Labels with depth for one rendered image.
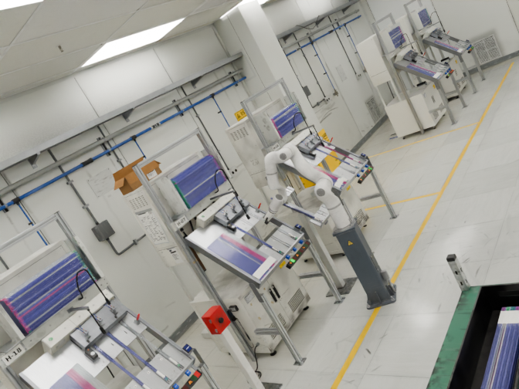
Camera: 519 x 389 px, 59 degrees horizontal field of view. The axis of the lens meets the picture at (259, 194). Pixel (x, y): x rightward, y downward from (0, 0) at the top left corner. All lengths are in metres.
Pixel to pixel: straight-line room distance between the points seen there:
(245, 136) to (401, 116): 3.74
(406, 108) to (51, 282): 6.13
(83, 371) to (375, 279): 2.19
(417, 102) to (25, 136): 5.56
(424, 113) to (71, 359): 6.26
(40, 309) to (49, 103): 2.61
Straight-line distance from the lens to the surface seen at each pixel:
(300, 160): 3.53
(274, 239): 3.80
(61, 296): 3.14
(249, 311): 3.80
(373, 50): 7.76
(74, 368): 3.06
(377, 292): 3.88
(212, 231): 3.78
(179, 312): 5.39
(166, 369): 3.04
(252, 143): 4.76
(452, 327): 1.80
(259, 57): 6.71
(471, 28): 10.54
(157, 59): 6.09
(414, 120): 7.89
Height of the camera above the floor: 2.01
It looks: 12 degrees down
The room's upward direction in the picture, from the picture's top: 29 degrees counter-clockwise
